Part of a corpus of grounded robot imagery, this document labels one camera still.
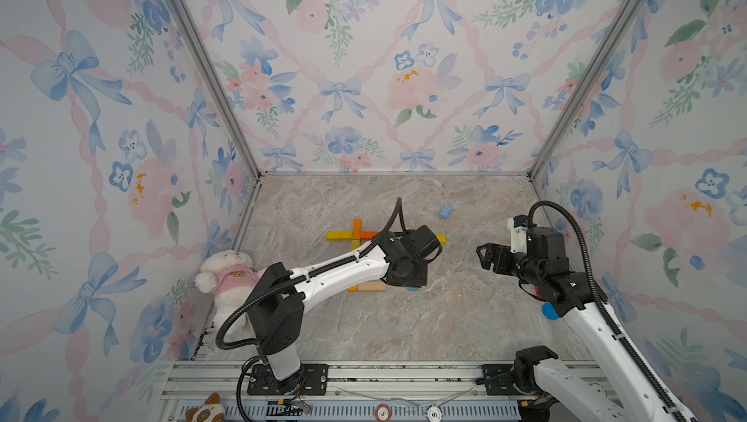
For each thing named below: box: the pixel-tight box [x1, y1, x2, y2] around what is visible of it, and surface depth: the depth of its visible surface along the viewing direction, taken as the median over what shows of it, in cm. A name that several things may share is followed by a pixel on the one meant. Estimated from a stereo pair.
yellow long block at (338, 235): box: [325, 231, 353, 242], surface depth 103 cm
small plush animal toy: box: [184, 391, 226, 422], surface depth 69 cm
